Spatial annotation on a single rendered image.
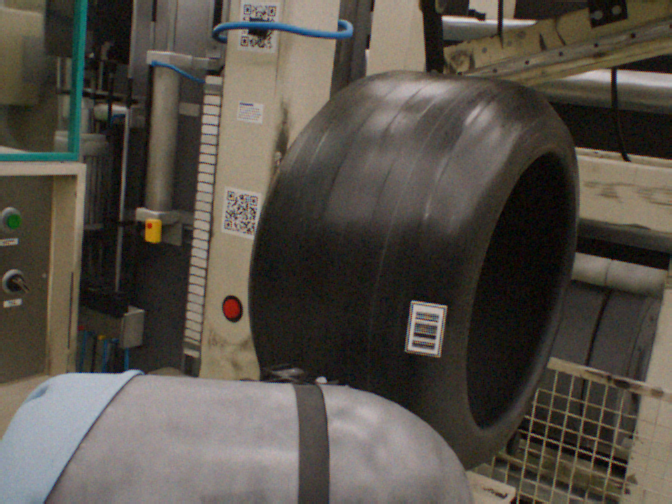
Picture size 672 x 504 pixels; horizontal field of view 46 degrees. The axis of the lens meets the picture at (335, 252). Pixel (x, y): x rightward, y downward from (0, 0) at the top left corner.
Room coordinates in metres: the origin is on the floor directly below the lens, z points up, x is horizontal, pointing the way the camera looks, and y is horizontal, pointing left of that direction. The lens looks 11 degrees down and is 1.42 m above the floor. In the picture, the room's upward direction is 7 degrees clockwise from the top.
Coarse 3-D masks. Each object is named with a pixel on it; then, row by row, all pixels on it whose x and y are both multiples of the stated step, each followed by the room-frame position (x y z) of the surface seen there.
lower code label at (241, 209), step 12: (228, 192) 1.27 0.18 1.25; (240, 192) 1.25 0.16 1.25; (252, 192) 1.24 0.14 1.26; (228, 204) 1.26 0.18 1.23; (240, 204) 1.25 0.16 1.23; (252, 204) 1.24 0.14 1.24; (228, 216) 1.26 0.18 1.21; (240, 216) 1.25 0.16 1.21; (252, 216) 1.24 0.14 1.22; (228, 228) 1.26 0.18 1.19; (240, 228) 1.25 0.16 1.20; (252, 228) 1.24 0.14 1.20
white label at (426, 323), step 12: (420, 312) 0.86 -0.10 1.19; (432, 312) 0.86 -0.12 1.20; (444, 312) 0.86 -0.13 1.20; (420, 324) 0.86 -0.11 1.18; (432, 324) 0.86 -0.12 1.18; (408, 336) 0.87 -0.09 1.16; (420, 336) 0.86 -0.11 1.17; (432, 336) 0.86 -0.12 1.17; (408, 348) 0.87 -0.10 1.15; (420, 348) 0.86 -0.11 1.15; (432, 348) 0.86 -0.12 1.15
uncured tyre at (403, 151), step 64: (320, 128) 1.03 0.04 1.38; (384, 128) 0.99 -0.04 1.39; (448, 128) 0.96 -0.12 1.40; (512, 128) 0.99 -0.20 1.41; (320, 192) 0.96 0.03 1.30; (384, 192) 0.92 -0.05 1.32; (448, 192) 0.91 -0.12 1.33; (512, 192) 1.36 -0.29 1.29; (576, 192) 1.23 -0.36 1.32; (256, 256) 0.99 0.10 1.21; (320, 256) 0.93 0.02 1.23; (384, 256) 0.89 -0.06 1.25; (448, 256) 0.88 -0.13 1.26; (512, 256) 1.38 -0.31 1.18; (256, 320) 0.98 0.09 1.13; (320, 320) 0.92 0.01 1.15; (384, 320) 0.87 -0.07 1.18; (448, 320) 0.88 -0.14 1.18; (512, 320) 1.35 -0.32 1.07; (384, 384) 0.88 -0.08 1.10; (448, 384) 0.90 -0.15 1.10; (512, 384) 1.26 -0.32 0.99
